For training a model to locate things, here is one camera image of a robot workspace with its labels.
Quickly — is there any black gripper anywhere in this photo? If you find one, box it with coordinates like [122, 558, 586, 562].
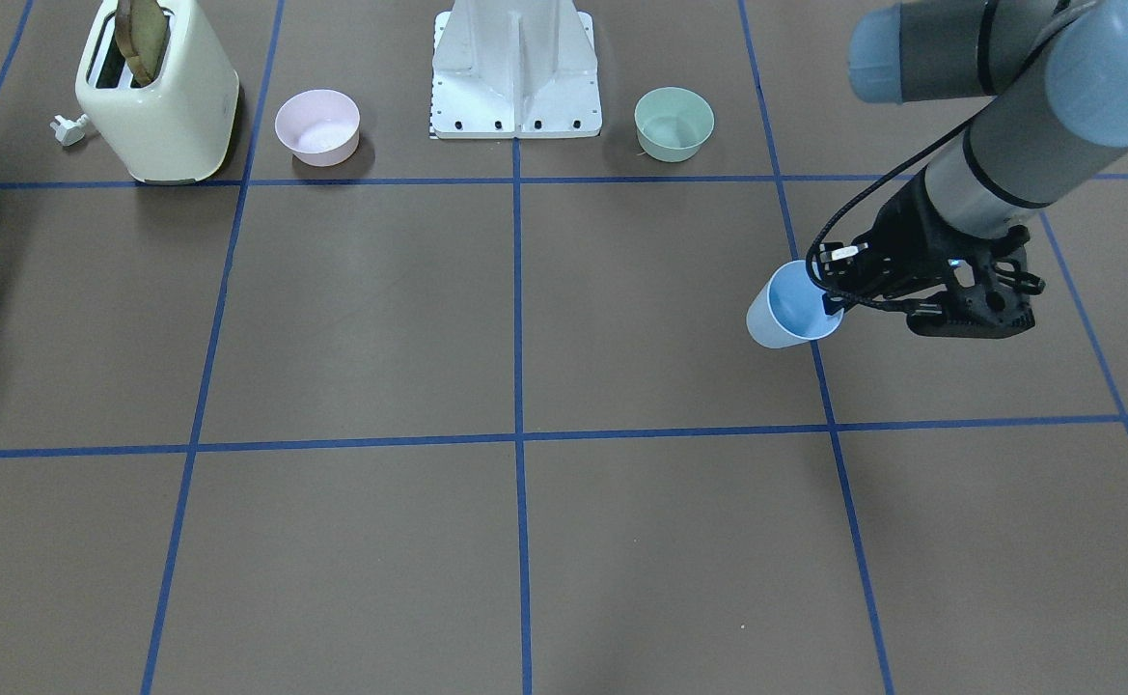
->
[814, 173, 961, 316]

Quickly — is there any light blue cup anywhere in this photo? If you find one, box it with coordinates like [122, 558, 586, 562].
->
[744, 259, 845, 348]

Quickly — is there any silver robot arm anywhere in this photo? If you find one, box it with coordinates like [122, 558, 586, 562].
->
[807, 1, 1128, 325]

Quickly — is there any green plastic bowl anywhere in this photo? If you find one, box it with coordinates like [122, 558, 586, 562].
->
[634, 85, 715, 162]

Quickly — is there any pink plastic bowl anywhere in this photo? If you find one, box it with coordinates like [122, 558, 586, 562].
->
[274, 89, 361, 168]

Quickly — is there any cream two-slot toaster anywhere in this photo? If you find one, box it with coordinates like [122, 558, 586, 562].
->
[74, 1, 240, 185]

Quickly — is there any toast slice in toaster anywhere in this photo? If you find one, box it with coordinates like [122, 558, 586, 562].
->
[114, 0, 168, 88]

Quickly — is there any white power plug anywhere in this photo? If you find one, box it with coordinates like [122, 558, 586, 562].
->
[50, 114, 91, 147]

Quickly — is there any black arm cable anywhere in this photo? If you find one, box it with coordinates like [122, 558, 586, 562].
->
[805, 0, 1095, 313]

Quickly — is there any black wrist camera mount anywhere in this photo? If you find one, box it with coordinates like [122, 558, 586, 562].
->
[906, 225, 1045, 340]

